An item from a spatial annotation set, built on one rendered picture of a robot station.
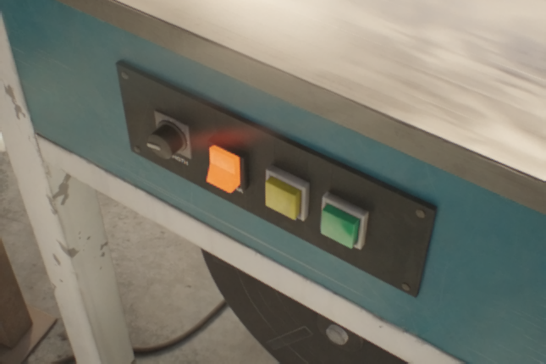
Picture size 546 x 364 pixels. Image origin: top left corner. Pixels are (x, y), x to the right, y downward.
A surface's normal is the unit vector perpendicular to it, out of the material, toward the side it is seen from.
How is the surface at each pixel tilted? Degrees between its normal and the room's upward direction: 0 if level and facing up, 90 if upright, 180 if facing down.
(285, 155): 90
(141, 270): 0
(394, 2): 0
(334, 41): 0
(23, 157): 90
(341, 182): 90
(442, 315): 90
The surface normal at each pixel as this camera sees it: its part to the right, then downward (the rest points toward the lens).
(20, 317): 0.89, 0.32
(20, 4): -0.56, 0.59
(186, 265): 0.00, -0.71
